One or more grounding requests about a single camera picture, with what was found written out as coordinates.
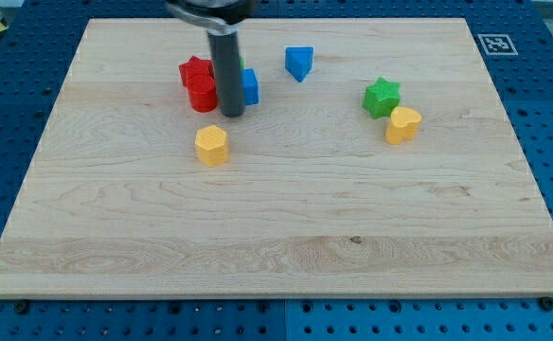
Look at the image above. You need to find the white fiducial marker tag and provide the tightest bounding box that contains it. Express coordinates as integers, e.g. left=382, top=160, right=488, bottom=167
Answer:
left=477, top=33, right=518, bottom=56

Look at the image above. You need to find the red star block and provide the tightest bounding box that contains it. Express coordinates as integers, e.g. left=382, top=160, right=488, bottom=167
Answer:
left=178, top=56, right=214, bottom=87

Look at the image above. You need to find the green star block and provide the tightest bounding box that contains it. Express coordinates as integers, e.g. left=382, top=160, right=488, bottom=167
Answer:
left=362, top=77, right=401, bottom=119

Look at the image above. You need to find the wooden board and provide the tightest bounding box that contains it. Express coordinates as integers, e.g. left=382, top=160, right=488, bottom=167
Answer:
left=0, top=18, right=553, bottom=300

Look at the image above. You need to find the yellow heart block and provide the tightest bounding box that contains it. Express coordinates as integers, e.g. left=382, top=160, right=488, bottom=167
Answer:
left=384, top=106, right=422, bottom=145

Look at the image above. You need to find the black bolt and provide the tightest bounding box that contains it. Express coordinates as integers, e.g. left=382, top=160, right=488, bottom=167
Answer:
left=12, top=300, right=29, bottom=314
left=538, top=296, right=553, bottom=312

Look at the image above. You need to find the blue triangle block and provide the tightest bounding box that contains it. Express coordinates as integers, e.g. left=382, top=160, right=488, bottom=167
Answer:
left=285, top=46, right=314, bottom=82

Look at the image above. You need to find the black bolt front left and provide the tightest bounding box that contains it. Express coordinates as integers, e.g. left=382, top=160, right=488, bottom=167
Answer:
left=12, top=300, right=29, bottom=314

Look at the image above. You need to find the blue cube block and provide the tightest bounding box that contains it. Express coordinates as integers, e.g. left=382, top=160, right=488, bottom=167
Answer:
left=241, top=68, right=259, bottom=105

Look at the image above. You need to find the yellow hexagon block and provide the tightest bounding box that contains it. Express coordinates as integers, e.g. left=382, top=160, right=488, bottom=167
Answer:
left=195, top=125, right=229, bottom=167

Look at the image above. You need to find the black bolt front right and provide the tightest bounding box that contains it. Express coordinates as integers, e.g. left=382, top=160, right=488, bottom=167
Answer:
left=538, top=296, right=553, bottom=312

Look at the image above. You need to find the red cylinder block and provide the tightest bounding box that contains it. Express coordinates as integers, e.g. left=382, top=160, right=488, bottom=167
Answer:
left=187, top=75, right=218, bottom=113

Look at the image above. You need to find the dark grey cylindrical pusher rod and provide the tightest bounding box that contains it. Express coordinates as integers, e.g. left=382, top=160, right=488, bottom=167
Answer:
left=207, top=32, right=245, bottom=117

